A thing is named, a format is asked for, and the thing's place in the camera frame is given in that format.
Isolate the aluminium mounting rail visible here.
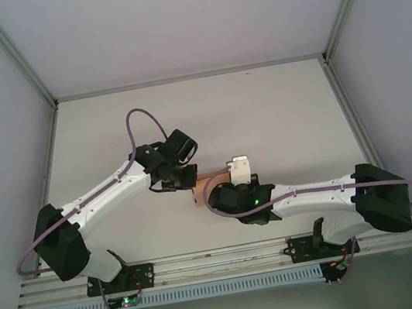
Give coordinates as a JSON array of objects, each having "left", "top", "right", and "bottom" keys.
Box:
[{"left": 12, "top": 216, "right": 412, "bottom": 309}]

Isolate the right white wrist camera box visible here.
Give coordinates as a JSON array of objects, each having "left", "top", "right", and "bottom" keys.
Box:
[{"left": 224, "top": 153, "right": 254, "bottom": 187}]

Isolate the aluminium side rail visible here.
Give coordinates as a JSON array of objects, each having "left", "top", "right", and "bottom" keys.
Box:
[
  {"left": 321, "top": 50, "right": 412, "bottom": 227},
  {"left": 6, "top": 102, "right": 86, "bottom": 279}
]

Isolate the pink paper box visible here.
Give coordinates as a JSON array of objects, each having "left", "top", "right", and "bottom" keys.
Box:
[{"left": 187, "top": 168, "right": 238, "bottom": 208}]

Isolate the aluminium table edge rail long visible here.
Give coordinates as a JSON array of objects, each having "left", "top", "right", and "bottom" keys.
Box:
[{"left": 53, "top": 50, "right": 328, "bottom": 105}]

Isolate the left aluminium side rail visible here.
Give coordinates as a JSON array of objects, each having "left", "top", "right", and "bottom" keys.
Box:
[{"left": 6, "top": 102, "right": 86, "bottom": 279}]

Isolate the circuit board without light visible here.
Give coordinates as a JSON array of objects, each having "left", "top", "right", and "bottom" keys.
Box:
[{"left": 320, "top": 256, "right": 359, "bottom": 285}]

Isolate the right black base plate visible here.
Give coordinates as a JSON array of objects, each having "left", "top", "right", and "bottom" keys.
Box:
[{"left": 285, "top": 227, "right": 362, "bottom": 266}]

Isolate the circuit board with green light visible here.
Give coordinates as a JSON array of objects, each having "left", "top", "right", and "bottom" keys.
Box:
[{"left": 106, "top": 292, "right": 145, "bottom": 309}]

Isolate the right aluminium side rail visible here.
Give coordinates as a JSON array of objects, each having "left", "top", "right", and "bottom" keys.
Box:
[{"left": 321, "top": 50, "right": 412, "bottom": 227}]

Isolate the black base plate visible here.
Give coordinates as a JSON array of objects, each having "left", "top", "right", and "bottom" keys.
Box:
[
  {"left": 285, "top": 227, "right": 362, "bottom": 266},
  {"left": 83, "top": 261, "right": 158, "bottom": 300}
]

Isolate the left aluminium frame post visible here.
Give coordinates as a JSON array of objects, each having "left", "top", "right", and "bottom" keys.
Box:
[{"left": 0, "top": 0, "right": 60, "bottom": 117}]

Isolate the white slotted cable duct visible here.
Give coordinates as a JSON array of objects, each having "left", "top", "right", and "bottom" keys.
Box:
[{"left": 35, "top": 263, "right": 324, "bottom": 309}]

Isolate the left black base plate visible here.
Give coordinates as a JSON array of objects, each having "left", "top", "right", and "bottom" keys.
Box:
[{"left": 83, "top": 261, "right": 158, "bottom": 300}]

